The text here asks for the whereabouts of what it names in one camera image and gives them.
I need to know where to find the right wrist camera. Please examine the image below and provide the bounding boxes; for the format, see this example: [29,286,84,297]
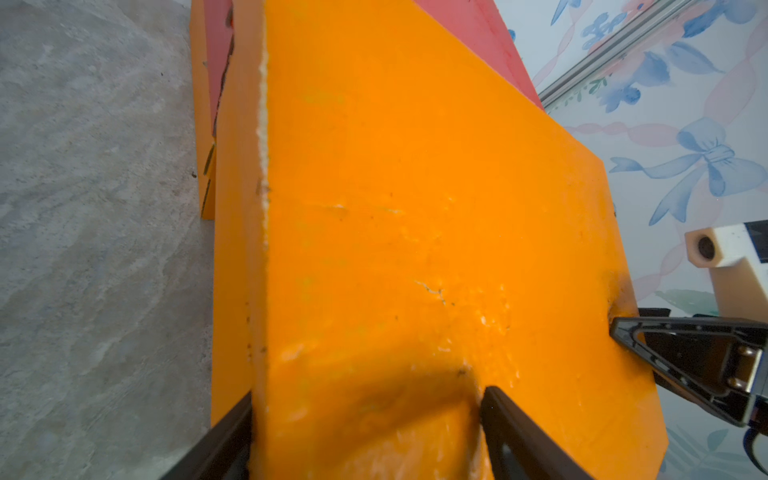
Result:
[685,220,767,323]

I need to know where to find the orange shoebox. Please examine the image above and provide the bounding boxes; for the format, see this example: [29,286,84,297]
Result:
[215,1,668,479]
[189,0,215,220]

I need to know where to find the red shoebox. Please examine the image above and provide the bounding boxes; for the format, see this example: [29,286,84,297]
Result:
[203,1,541,136]

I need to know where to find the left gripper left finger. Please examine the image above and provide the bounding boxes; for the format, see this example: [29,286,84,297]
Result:
[161,393,253,480]

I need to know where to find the right corner aluminium post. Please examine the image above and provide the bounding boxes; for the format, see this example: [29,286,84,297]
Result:
[539,0,695,108]

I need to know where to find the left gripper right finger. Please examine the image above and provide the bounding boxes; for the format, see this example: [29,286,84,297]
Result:
[480,386,592,480]

